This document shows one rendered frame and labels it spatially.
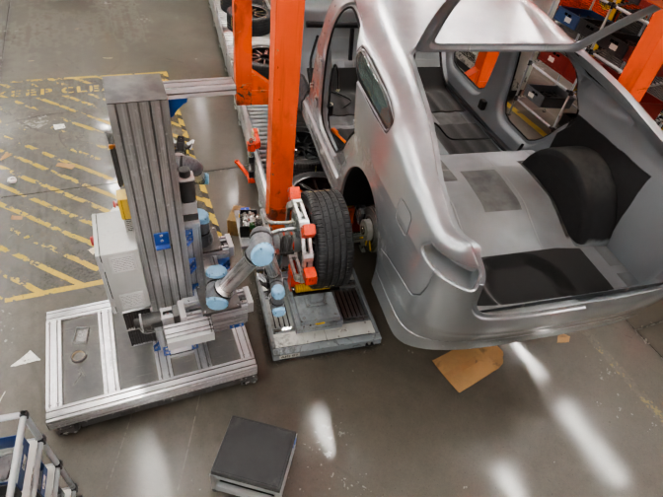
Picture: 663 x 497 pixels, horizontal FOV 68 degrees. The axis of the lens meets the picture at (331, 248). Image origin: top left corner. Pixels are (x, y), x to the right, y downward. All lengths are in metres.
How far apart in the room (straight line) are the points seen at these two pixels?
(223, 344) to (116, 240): 1.14
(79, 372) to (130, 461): 0.65
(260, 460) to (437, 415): 1.32
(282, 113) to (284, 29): 0.53
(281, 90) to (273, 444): 2.09
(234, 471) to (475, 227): 2.16
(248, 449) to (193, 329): 0.74
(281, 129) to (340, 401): 1.89
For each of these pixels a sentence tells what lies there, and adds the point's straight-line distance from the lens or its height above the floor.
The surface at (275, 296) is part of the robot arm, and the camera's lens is 2.78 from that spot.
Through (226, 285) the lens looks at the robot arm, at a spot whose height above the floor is 1.10.
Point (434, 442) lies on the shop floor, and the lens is 3.59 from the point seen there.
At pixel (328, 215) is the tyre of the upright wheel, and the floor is 1.15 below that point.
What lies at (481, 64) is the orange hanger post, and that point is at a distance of 6.15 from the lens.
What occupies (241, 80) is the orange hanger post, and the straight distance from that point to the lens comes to 5.27.
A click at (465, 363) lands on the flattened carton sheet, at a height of 0.01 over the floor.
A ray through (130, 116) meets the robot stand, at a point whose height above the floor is 1.96.
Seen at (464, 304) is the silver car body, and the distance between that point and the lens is 2.56.
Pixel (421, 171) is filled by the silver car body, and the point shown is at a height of 1.71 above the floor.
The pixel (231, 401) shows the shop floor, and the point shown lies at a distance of 3.55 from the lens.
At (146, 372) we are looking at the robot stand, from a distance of 3.49.
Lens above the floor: 3.12
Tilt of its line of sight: 44 degrees down
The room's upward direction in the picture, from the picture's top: 9 degrees clockwise
